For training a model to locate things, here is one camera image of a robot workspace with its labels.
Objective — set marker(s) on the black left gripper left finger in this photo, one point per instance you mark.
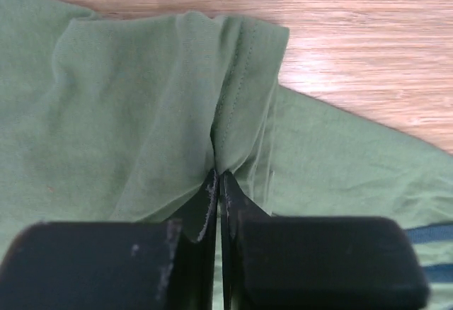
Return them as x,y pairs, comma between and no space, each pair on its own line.
116,265

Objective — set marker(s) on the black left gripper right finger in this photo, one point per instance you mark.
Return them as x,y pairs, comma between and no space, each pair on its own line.
314,262

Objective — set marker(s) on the olive green tank top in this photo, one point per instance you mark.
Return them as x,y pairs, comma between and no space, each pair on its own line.
121,121

